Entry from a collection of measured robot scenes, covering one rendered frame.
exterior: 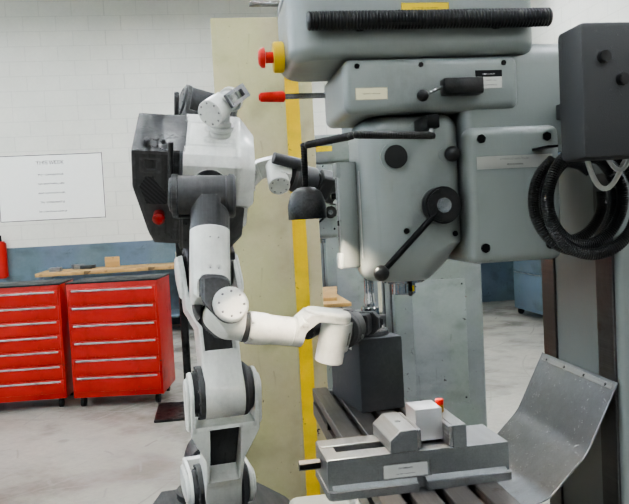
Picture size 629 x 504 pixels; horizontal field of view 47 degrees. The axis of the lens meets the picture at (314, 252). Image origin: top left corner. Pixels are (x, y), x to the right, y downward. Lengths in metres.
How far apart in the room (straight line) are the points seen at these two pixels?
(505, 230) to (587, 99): 0.33
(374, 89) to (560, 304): 0.66
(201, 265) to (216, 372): 0.43
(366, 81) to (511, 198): 0.35
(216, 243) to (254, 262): 1.56
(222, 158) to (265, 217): 1.41
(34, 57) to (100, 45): 0.89
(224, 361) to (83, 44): 9.12
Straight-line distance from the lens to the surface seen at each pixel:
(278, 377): 3.25
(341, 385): 2.02
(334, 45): 1.37
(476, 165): 1.41
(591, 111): 1.23
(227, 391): 1.94
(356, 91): 1.37
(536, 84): 1.49
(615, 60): 1.26
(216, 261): 1.60
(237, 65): 3.23
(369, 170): 1.40
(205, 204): 1.65
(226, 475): 2.14
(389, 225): 1.39
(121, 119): 10.60
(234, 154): 1.79
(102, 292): 6.03
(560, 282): 1.70
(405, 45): 1.40
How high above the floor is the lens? 1.45
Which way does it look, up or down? 3 degrees down
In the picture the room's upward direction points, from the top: 3 degrees counter-clockwise
